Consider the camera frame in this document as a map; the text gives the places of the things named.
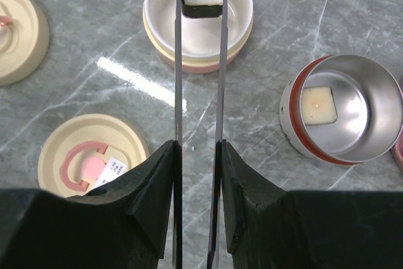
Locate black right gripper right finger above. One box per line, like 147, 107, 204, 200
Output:
222, 142, 402, 268

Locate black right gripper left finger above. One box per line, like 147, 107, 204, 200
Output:
1, 140, 174, 268

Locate steel tongs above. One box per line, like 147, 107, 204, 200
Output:
173, 0, 228, 268

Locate cream lid with label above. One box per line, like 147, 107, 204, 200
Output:
38, 114, 149, 197

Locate steel bowl red band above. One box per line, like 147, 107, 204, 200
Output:
280, 54, 402, 166

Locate pink octagonal plate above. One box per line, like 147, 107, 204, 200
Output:
389, 73, 403, 174

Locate pink bowl white inside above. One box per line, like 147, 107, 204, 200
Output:
142, 0, 253, 74

